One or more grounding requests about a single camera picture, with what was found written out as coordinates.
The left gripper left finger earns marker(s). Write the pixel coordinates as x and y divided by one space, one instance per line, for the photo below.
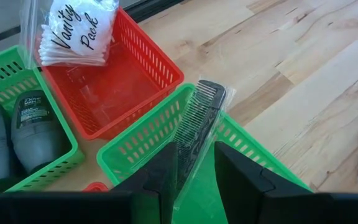
163 174

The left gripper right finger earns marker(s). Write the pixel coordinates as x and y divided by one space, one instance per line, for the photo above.
238 186

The black comb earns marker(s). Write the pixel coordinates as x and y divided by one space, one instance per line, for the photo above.
197 124

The white vanity pack bag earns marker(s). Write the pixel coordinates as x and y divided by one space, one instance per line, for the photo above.
79 34

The red plastic basket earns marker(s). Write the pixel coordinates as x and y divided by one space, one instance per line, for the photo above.
95 187
120 93

